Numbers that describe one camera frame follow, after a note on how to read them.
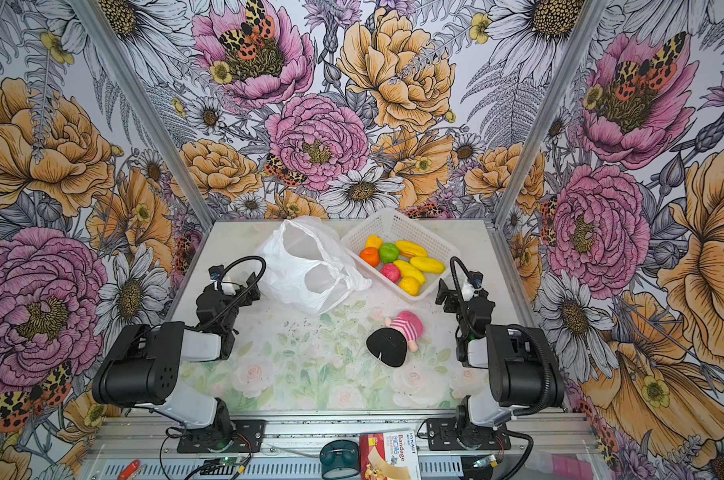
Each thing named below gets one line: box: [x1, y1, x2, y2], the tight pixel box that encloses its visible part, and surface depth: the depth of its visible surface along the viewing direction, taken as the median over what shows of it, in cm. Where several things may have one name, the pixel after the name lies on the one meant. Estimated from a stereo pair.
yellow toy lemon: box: [398, 276, 420, 297], surface depth 98 cm
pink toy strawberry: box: [380, 263, 401, 283], surface depth 101 cm
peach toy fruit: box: [365, 235, 383, 249], surface depth 111 cm
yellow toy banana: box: [395, 240, 429, 258], surface depth 110 cm
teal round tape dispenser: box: [320, 439, 360, 479], surface depth 66 cm
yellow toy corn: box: [393, 260, 426, 285], surface depth 104 cm
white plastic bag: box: [258, 216, 372, 315], surface depth 87 cm
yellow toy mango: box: [409, 257, 446, 274], surface depth 105 cm
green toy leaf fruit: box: [379, 243, 399, 264], surface depth 107 cm
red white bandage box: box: [359, 430, 421, 480], surface depth 70 cm
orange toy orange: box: [359, 247, 380, 268], surface depth 107 cm
